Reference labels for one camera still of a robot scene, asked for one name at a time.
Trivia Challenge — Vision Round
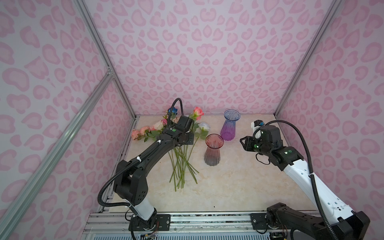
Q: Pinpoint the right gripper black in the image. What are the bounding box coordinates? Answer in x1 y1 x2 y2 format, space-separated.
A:
238 135 272 157

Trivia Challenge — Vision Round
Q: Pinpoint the pale blue white rose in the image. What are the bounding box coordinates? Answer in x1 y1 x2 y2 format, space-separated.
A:
199 122 211 132

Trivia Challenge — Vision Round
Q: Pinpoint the red pink rose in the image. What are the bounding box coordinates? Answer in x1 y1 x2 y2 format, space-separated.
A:
183 106 211 178

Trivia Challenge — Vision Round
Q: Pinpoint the red grey glass vase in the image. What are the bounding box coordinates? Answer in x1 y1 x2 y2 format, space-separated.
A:
204 134 224 167

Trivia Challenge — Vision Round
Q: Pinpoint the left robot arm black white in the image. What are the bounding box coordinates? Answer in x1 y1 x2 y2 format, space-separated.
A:
113 116 193 231

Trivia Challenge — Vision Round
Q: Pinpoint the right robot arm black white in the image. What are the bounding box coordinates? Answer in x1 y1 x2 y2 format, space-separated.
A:
240 120 370 240

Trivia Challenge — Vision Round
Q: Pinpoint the purple glass vase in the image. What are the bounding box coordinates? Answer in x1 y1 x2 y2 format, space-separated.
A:
220 110 241 141

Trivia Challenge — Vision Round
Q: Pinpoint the dark blue rose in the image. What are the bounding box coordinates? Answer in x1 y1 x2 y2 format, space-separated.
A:
168 107 178 116

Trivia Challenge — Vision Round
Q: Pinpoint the cream white rose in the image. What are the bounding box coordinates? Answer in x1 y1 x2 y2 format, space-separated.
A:
153 120 164 131

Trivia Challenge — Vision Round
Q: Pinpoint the pink rose far left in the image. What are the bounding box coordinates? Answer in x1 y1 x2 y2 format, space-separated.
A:
131 130 140 140

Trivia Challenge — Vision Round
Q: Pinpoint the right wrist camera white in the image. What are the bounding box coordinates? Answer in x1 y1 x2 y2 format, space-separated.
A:
251 120 265 139

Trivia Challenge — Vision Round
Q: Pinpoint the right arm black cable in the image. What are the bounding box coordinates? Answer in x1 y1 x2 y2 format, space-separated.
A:
253 119 340 240

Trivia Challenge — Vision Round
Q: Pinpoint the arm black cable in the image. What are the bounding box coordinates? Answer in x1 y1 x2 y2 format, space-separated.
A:
253 119 340 240
97 97 184 208

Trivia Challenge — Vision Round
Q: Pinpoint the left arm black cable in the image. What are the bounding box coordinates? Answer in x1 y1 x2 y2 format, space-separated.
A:
97 97 184 208

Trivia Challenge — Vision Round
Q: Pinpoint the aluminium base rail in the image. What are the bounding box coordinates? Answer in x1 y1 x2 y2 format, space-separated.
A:
80 210 343 240

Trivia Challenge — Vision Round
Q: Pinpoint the diagonal aluminium frame bar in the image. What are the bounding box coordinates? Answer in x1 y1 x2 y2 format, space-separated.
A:
1 72 115 240

